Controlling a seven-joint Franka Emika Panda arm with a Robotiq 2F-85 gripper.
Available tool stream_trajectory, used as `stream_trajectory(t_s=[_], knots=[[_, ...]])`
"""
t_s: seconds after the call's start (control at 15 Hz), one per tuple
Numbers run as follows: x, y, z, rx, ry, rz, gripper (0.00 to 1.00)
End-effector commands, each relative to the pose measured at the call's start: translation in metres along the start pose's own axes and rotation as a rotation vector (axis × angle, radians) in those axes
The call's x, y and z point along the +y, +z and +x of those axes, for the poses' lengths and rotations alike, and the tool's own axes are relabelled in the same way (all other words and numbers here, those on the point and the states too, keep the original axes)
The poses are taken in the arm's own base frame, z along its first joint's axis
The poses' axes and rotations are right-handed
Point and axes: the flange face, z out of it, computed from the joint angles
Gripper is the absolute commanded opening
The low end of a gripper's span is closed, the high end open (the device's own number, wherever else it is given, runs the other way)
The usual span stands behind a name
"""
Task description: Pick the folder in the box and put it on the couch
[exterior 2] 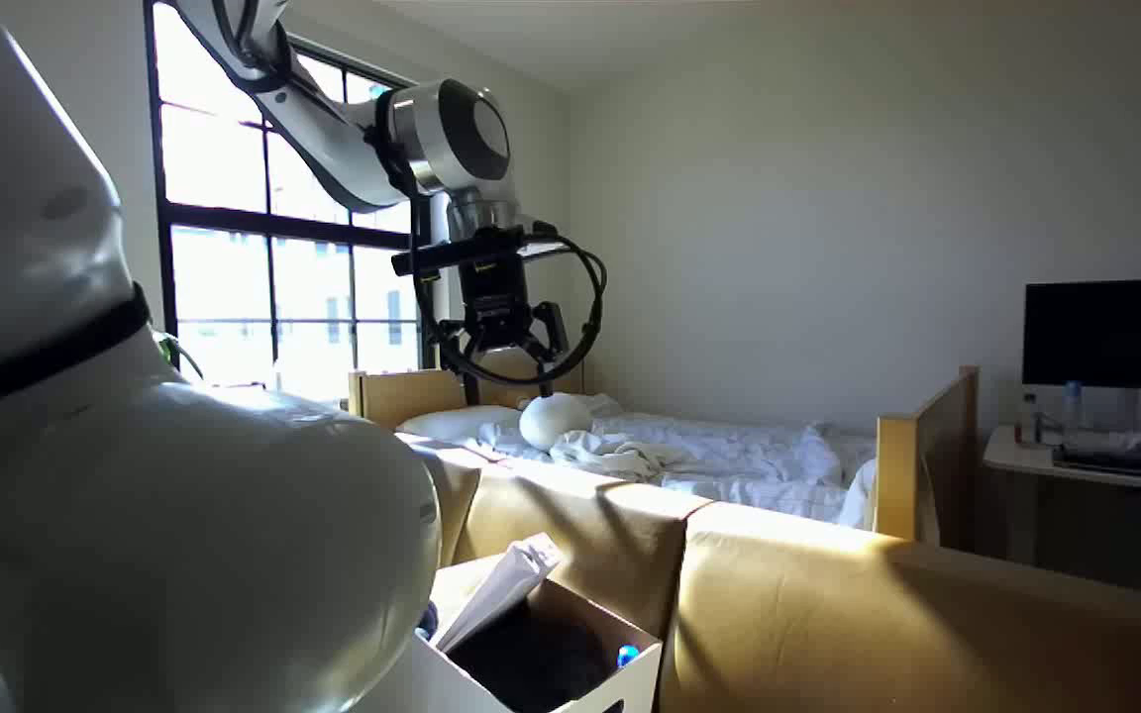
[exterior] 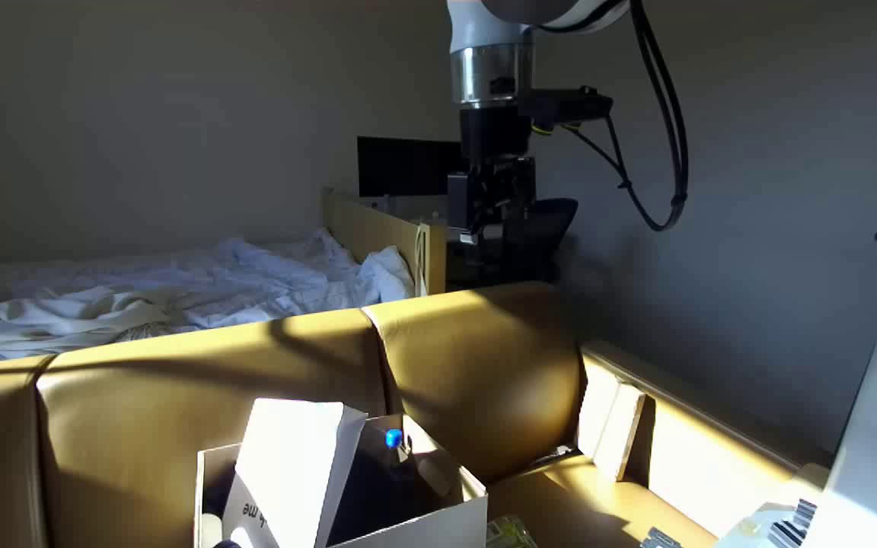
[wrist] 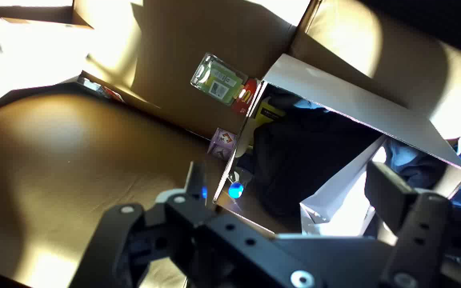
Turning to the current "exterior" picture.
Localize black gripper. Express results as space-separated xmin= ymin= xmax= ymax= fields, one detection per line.
xmin=459 ymin=107 xmax=535 ymax=230

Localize white paper folder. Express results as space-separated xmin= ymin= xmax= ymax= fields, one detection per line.
xmin=234 ymin=399 xmax=369 ymax=548

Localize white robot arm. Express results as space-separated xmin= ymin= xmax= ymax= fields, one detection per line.
xmin=446 ymin=0 xmax=629 ymax=230

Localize white cardboard box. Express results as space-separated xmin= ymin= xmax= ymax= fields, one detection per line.
xmin=193 ymin=407 xmax=487 ymax=548

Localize patterned pouch on couch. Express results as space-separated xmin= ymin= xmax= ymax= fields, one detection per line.
xmin=716 ymin=500 xmax=816 ymax=548

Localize tan leather couch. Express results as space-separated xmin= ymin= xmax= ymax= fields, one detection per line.
xmin=0 ymin=280 xmax=827 ymax=548

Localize black monitor screen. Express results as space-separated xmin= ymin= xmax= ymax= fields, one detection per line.
xmin=355 ymin=138 xmax=463 ymax=199

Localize small blue object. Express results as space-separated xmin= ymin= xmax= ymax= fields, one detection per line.
xmin=383 ymin=429 xmax=404 ymax=449

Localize white rumpled bedding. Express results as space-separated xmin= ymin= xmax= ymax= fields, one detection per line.
xmin=0 ymin=228 xmax=414 ymax=358

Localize dark blue cloth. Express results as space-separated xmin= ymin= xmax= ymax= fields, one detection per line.
xmin=193 ymin=447 xmax=447 ymax=548

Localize black camera box on wrist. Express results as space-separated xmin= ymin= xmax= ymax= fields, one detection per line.
xmin=528 ymin=89 xmax=612 ymax=128

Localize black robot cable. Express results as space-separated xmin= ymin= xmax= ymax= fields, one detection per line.
xmin=540 ymin=0 xmax=690 ymax=235

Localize wooden bed frame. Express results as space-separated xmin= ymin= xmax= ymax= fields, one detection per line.
xmin=323 ymin=190 xmax=447 ymax=294

